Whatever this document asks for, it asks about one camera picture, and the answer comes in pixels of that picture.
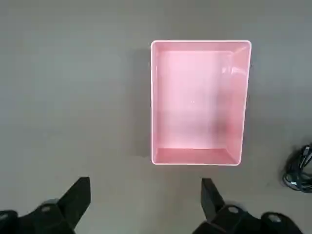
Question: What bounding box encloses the pink plastic box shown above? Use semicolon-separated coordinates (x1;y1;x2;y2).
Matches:
150;39;252;167

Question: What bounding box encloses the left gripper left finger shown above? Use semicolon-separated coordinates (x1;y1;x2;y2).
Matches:
0;177;92;234

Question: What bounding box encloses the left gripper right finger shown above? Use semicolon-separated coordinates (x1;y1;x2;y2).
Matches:
192;178;306;234

